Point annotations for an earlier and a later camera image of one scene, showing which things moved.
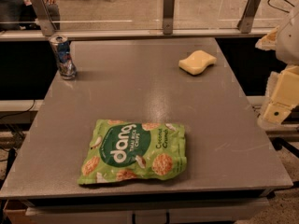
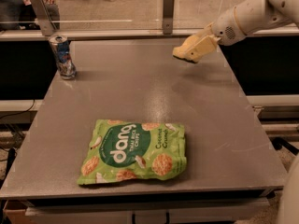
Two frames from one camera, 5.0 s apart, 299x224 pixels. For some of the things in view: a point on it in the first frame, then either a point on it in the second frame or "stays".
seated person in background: [17, 10] stays
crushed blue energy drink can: [66, 68] stays
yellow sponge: [196, 63] -> [180, 52]
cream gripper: [289, 42] -> [225, 29]
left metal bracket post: [44, 18] stays
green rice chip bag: [127, 151] stays
